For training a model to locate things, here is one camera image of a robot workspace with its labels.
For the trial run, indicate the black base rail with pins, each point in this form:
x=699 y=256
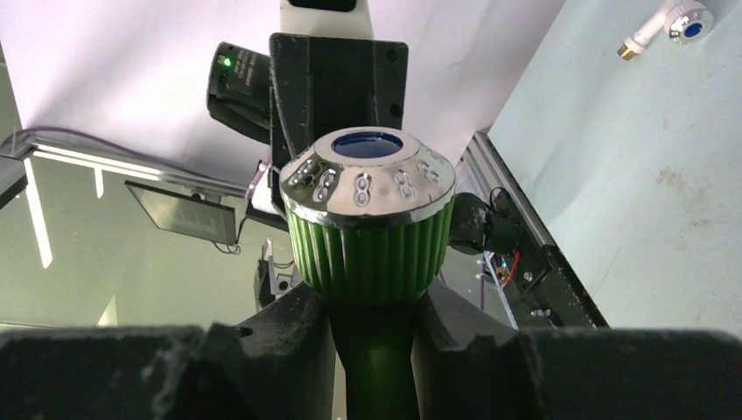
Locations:
x=537 y=285

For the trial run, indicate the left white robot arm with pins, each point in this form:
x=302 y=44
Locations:
x=238 y=93

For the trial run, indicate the white plastic faucet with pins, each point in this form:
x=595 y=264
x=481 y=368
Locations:
x=684 y=22

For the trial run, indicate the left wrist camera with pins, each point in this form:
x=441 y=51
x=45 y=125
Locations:
x=329 y=19

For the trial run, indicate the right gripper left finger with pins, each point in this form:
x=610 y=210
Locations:
x=277 y=364

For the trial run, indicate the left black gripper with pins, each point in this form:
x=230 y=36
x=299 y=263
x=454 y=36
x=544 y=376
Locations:
x=320 y=85

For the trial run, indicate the green plastic faucet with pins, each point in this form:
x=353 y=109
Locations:
x=369 y=211

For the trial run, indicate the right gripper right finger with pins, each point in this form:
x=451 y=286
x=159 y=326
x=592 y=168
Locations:
x=461 y=361

